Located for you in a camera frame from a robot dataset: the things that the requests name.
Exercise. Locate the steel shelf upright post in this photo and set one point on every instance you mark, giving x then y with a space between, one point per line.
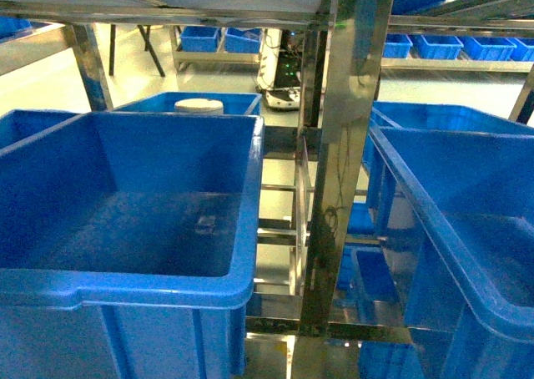
357 40

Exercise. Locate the blue bin far left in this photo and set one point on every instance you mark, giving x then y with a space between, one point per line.
18 124

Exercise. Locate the large blue bin right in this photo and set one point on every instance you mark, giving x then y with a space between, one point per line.
455 212

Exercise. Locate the large blue bin left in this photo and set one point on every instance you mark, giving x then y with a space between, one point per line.
128 246

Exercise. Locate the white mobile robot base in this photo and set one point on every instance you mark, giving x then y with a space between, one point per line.
280 59

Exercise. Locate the blue bin with white jar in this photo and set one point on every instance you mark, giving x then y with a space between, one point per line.
241 104

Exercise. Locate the large blue bin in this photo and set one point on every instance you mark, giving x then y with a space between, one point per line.
128 246
455 212

